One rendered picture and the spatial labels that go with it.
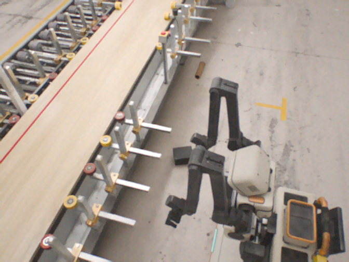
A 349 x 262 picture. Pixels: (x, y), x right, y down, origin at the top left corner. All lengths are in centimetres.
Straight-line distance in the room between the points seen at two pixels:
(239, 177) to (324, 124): 245
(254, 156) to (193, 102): 229
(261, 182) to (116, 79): 165
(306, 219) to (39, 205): 158
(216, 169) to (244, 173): 32
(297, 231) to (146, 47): 209
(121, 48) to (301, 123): 219
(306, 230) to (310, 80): 272
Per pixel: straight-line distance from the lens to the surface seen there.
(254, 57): 441
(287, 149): 328
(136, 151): 205
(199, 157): 105
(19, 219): 198
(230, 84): 136
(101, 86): 254
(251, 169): 133
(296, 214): 184
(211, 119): 149
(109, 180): 189
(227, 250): 233
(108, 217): 184
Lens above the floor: 248
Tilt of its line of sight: 50 degrees down
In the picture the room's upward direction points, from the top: 3 degrees counter-clockwise
